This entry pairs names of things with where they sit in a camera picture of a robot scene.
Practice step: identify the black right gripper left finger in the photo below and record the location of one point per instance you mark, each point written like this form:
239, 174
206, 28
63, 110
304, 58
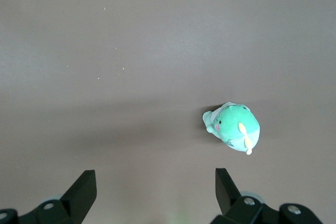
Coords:
76, 203

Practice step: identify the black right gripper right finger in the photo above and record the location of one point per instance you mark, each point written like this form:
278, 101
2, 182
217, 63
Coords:
228, 197

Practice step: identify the green dinosaur plush toy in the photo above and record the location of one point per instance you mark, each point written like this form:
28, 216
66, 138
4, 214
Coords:
233, 127

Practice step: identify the brown table cover mat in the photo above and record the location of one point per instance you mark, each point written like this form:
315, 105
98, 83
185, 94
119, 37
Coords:
157, 51

